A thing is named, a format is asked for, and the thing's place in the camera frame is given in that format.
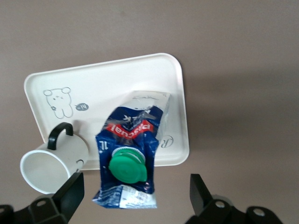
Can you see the cream rabbit print tray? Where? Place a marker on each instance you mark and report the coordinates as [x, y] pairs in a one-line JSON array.
[[105, 77]]

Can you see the blue milk carton green cap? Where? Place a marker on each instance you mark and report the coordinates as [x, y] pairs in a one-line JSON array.
[[126, 168]]

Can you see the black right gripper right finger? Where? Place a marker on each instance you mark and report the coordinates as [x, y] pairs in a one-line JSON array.
[[203, 203]]

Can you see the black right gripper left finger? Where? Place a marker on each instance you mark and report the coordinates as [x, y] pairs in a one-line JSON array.
[[67, 198]]

